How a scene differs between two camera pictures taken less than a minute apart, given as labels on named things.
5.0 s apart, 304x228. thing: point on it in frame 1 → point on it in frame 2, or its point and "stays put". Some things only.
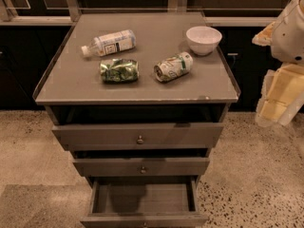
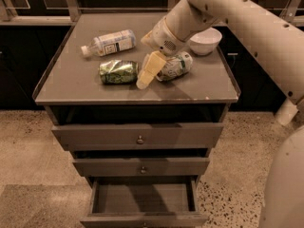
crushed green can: [119, 70] stays put
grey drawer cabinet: [141, 101] stays put
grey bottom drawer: [144, 202] stays put
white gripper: [290, 37] → [162, 38]
